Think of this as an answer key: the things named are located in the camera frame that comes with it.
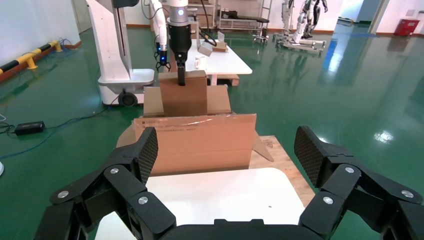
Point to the large open cardboard box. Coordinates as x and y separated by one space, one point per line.
198 145

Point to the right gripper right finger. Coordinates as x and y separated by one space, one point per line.
334 172

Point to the yellow black floor barrier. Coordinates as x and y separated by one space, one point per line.
30 56

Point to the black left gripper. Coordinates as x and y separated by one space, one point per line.
180 39

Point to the brown cardboard box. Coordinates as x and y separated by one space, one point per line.
184 99

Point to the neighbour robot white torso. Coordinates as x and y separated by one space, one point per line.
112 49

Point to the black power adapter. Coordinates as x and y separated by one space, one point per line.
30 128

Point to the tiny cardboard box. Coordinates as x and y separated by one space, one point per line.
220 48

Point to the white side table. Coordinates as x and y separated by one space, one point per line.
225 63

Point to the neighbour robot black gripper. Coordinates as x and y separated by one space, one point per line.
161 54

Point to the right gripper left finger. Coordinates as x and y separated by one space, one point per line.
126 179

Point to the grey metal stand frame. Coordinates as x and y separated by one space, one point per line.
304 46

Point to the white humanoid robot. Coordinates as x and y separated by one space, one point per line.
309 16

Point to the neighbour robot white arm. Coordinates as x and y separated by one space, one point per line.
161 30

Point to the red cabinet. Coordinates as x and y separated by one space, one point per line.
406 27

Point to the wooden pallet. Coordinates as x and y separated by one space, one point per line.
285 162

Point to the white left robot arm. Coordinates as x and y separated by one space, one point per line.
175 18

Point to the white mug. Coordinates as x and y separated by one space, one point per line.
199 63

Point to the metal bench black pad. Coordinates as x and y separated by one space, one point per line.
245 18

